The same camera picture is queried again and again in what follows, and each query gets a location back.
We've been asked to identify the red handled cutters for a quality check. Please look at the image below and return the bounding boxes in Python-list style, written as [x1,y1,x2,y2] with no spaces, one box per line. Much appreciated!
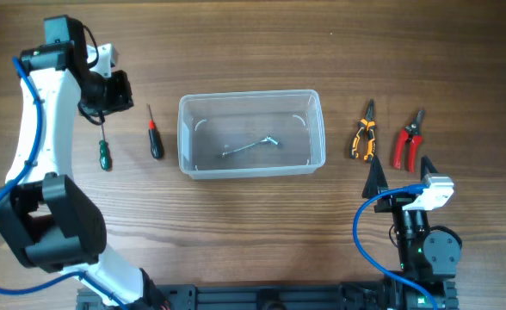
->
[392,109,425,173]

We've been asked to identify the right blue cable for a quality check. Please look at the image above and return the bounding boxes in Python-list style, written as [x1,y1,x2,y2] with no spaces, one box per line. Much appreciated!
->
[352,183,440,310]

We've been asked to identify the black red screwdriver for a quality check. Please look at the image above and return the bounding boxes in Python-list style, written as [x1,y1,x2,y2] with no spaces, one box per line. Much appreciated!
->
[146,104,164,159]

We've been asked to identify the orange black pliers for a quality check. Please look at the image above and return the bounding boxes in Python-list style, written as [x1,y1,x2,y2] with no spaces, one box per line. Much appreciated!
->
[349,98,378,164]

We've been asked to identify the clear plastic container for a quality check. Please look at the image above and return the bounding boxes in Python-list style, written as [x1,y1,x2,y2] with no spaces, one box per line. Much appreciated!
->
[177,90,326,180]

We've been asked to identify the left blue cable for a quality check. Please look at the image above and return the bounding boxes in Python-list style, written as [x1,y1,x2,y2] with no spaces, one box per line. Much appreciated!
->
[0,55,129,310]

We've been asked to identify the green handled screwdriver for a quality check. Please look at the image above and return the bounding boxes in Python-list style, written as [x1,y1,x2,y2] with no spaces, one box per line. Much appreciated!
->
[99,124,112,171]

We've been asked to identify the silver socket wrench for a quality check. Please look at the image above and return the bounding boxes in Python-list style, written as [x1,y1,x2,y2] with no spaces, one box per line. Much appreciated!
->
[221,135,280,158]

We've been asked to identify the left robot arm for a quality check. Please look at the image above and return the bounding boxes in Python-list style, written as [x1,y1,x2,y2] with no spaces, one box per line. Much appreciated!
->
[0,15,170,309]

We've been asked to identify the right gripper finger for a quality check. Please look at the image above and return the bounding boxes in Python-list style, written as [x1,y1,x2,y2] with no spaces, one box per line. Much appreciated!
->
[362,156,388,199]
[420,156,439,180]

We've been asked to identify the blue cable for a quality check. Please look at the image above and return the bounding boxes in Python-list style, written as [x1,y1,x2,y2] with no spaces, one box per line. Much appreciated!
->
[0,55,129,310]
[352,183,440,310]

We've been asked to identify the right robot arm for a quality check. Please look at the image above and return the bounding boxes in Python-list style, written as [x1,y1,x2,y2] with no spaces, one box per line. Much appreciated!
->
[353,157,463,309]

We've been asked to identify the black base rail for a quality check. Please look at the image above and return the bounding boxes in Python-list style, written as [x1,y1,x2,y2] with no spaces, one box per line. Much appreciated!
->
[76,282,460,310]

